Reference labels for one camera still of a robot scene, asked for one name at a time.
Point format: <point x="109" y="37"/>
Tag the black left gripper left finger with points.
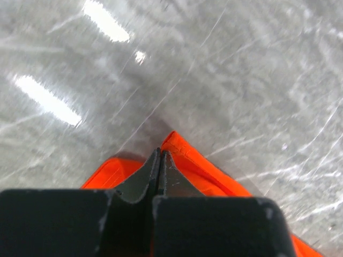
<point x="75" y="222"/>

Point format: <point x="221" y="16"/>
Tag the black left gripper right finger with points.
<point x="188" y="223"/>

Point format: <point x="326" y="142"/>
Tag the orange t shirt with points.
<point x="202" y="173"/>

